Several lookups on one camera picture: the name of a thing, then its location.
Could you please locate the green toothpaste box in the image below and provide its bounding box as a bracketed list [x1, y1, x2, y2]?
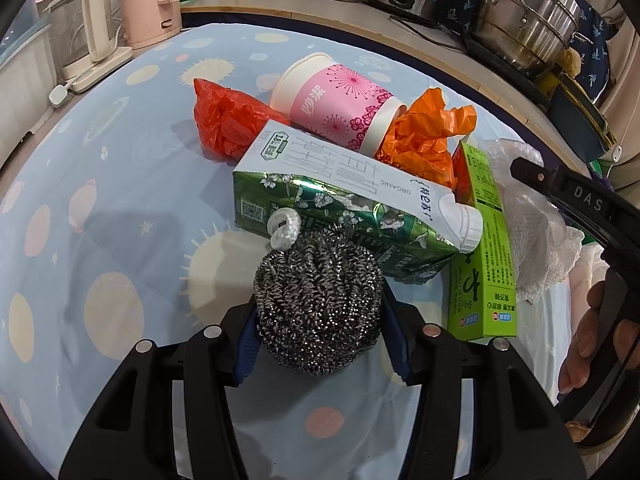
[447, 142, 516, 341]

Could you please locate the steel wool scrubber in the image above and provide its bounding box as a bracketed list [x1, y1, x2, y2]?
[253, 208, 385, 376]

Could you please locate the person's right hand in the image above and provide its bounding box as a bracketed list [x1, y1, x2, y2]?
[557, 279, 640, 443]

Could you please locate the white paper towel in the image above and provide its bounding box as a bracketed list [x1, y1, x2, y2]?
[501, 188, 585, 304]

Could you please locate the beige curtain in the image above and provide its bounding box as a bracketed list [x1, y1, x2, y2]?
[600, 0, 639, 207]

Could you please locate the black induction cooktop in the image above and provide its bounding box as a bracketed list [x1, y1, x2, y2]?
[463, 36, 551, 110]

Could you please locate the brown loofah sponge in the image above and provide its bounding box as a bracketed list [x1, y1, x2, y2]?
[556, 48, 582, 78]

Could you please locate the navy floral backsplash cloth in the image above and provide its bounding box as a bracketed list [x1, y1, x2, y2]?
[442, 0, 617, 102]

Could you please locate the green white milk carton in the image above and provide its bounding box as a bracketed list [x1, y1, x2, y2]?
[232, 122, 483, 284]

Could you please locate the orange plastic bag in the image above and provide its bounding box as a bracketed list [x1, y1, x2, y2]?
[374, 88, 477, 190]

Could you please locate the light blue patterned tablecloth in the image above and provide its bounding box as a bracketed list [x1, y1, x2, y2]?
[0, 22, 574, 480]

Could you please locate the large stainless steamer pot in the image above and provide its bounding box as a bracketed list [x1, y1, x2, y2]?
[474, 0, 591, 76]

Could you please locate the pink paper cup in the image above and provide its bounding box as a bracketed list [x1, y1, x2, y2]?
[269, 52, 407, 157]

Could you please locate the red plastic bag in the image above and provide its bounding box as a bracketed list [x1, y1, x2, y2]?
[193, 78, 291, 162]

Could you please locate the white electric kettle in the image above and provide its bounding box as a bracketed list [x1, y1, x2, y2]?
[44, 0, 132, 94]

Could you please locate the black power cable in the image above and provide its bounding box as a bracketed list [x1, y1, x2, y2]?
[387, 12, 469, 53]

